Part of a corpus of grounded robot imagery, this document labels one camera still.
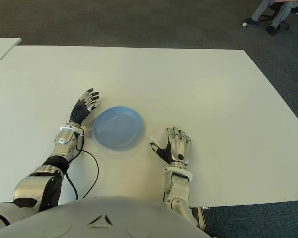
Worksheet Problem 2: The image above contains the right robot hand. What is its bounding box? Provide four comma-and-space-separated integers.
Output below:
149, 126, 192, 166

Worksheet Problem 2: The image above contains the dark green arm cable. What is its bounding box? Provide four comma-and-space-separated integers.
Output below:
65, 172, 78, 200

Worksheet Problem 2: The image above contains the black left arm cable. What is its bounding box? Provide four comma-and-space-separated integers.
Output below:
76, 148, 100, 199

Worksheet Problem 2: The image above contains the white wall charger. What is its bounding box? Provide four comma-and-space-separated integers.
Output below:
149, 129, 168, 145

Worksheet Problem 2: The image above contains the white side table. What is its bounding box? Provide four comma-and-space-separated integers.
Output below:
0, 37, 22, 71

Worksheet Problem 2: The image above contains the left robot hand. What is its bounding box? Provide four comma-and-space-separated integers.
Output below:
69, 87, 102, 126

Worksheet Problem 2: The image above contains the blue plate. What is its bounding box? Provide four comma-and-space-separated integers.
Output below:
92, 106, 145, 151

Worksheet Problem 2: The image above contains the black office chair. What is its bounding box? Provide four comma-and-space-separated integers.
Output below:
259, 0, 298, 29

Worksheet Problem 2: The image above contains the seated person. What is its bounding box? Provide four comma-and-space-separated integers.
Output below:
250, 0, 298, 34

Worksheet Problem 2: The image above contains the grey robot torso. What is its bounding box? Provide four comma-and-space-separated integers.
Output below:
0, 195, 210, 238

